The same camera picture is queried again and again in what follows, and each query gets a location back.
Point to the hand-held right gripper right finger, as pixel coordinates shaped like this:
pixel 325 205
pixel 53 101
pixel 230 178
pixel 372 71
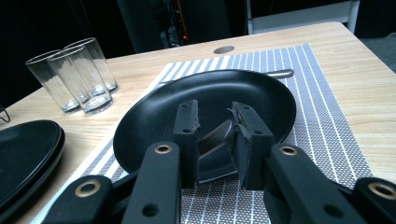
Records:
pixel 252 149

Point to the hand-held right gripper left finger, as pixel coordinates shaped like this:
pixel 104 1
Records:
pixel 188 137

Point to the black plate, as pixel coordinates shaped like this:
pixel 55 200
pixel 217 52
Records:
pixel 34 187
pixel 25 149
pixel 218 90

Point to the grey striped placemat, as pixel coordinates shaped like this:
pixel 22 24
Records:
pixel 317 124

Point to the dark equipment rack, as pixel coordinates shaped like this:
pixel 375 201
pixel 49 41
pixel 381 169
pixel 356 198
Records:
pixel 174 25

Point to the clear drinking glass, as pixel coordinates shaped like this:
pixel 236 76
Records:
pixel 43 77
pixel 99 62
pixel 81 81

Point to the white metal stand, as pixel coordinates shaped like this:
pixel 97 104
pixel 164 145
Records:
pixel 295 18

